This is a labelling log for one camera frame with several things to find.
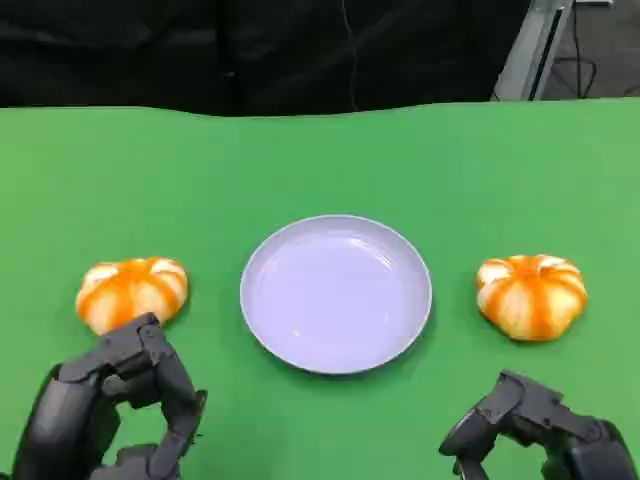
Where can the green table cloth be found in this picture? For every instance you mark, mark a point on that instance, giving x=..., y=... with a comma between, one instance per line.
x=320, y=165

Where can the orange and white bread roll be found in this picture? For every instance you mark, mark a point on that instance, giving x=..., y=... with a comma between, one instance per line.
x=532, y=300
x=132, y=290

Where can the black backdrop curtain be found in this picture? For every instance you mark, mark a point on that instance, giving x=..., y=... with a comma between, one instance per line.
x=200, y=50

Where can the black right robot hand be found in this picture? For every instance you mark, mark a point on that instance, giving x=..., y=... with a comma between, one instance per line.
x=540, y=415

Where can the silver metal frame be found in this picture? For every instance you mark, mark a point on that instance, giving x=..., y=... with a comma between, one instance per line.
x=532, y=50

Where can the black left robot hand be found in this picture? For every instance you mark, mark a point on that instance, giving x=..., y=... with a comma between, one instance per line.
x=150, y=360

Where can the lilac plate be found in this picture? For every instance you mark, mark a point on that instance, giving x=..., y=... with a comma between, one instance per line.
x=335, y=295

